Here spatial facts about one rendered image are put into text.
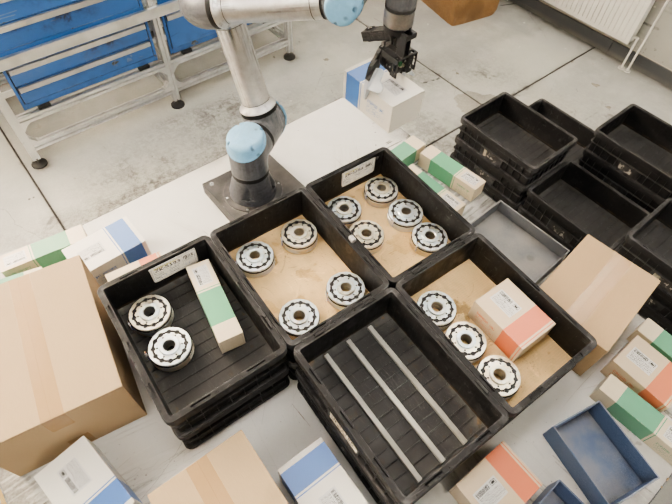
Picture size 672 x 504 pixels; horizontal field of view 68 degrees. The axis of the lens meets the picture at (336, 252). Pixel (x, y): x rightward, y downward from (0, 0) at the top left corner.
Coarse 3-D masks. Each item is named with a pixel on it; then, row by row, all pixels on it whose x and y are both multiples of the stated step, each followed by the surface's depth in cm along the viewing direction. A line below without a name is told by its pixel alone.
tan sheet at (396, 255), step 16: (352, 192) 155; (368, 208) 151; (384, 208) 151; (384, 224) 148; (384, 240) 144; (400, 240) 144; (448, 240) 145; (384, 256) 141; (400, 256) 141; (416, 256) 141; (400, 272) 138
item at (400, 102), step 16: (368, 64) 142; (352, 80) 140; (384, 80) 138; (400, 80) 138; (352, 96) 143; (368, 96) 137; (384, 96) 134; (400, 96) 134; (416, 96) 136; (368, 112) 141; (384, 112) 135; (400, 112) 136; (416, 112) 141; (384, 128) 139
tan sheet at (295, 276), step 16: (256, 240) 143; (272, 240) 143; (320, 240) 143; (288, 256) 140; (304, 256) 140; (320, 256) 140; (336, 256) 140; (272, 272) 137; (288, 272) 137; (304, 272) 137; (320, 272) 137; (336, 272) 137; (256, 288) 133; (272, 288) 134; (288, 288) 134; (304, 288) 134; (320, 288) 134; (272, 304) 131; (320, 304) 131; (320, 320) 129
